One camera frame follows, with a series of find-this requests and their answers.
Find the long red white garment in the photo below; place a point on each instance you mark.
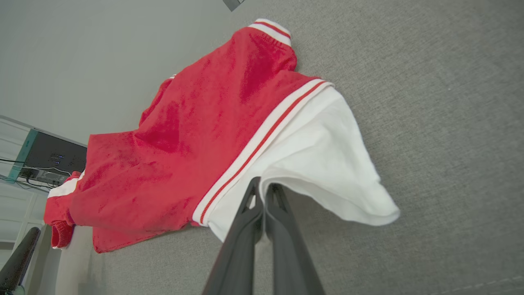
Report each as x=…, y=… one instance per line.
x=196, y=135

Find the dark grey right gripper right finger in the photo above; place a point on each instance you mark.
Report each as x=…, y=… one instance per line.
x=288, y=258

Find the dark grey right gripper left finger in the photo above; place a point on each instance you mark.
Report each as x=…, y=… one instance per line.
x=237, y=254

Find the black box with teal edge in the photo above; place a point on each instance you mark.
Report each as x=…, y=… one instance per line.
x=53, y=152

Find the glossy black rounded bar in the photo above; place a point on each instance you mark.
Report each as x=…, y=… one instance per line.
x=16, y=262

